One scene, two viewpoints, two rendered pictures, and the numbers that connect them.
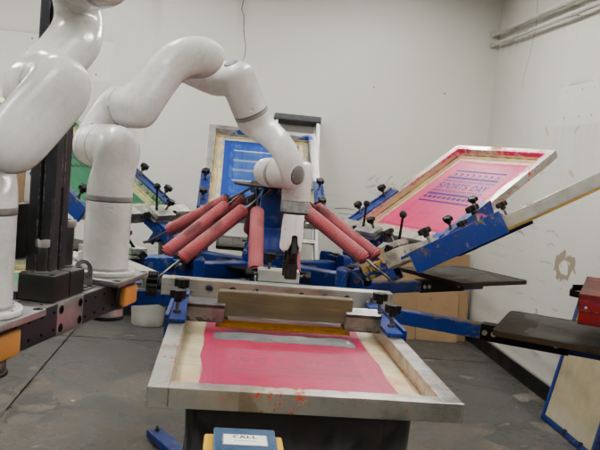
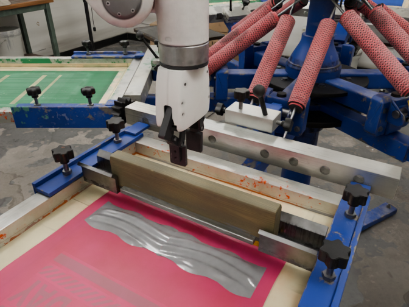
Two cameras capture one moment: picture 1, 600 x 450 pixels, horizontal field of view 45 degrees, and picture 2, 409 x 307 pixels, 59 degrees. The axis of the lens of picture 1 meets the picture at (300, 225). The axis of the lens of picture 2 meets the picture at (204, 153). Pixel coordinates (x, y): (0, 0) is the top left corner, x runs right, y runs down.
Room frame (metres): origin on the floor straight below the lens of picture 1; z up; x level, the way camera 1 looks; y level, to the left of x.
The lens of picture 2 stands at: (1.46, -0.33, 1.44)
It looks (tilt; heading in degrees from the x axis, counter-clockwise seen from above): 31 degrees down; 36
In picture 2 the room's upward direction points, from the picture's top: straight up
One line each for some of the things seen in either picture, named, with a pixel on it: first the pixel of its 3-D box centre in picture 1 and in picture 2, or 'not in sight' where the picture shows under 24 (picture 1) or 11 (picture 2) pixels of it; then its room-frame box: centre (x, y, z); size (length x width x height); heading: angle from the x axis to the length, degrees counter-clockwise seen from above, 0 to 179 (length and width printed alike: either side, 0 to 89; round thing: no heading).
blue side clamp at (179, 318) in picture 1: (178, 315); (96, 165); (1.89, 0.30, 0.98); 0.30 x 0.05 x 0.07; 6
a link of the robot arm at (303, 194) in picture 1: (283, 179); (155, 1); (1.87, 0.05, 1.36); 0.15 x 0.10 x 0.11; 133
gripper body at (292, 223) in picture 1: (293, 229); (184, 89); (1.88, 0.02, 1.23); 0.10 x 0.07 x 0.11; 8
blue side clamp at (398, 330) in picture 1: (383, 329); (337, 254); (1.95, -0.25, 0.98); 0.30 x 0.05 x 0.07; 6
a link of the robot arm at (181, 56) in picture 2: (295, 206); (186, 49); (1.89, 0.02, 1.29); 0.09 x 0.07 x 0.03; 8
